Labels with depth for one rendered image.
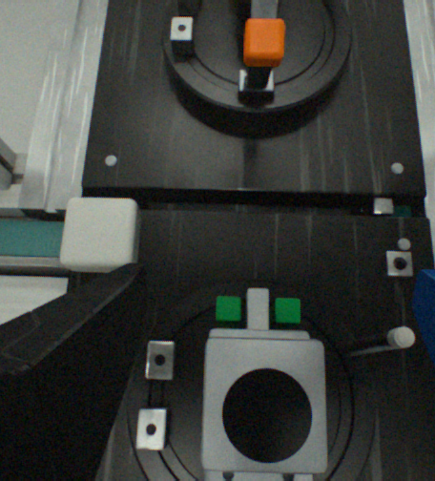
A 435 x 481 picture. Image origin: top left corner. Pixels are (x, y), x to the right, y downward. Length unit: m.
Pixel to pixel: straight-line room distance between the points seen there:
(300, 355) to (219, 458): 0.05
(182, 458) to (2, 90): 0.41
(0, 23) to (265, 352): 0.51
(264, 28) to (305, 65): 0.10
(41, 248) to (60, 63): 0.15
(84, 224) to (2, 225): 0.09
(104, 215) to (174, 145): 0.07
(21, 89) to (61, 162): 0.20
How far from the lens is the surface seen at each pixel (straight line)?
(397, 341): 0.19
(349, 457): 0.27
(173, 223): 0.30
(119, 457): 0.29
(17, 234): 0.35
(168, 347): 0.25
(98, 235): 0.28
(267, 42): 0.24
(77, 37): 0.42
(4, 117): 0.52
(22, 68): 0.55
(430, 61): 0.41
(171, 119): 0.33
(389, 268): 0.30
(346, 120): 0.34
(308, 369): 0.17
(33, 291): 0.37
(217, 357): 0.17
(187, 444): 0.26
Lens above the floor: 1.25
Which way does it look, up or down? 73 degrees down
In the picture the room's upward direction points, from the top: 4 degrees counter-clockwise
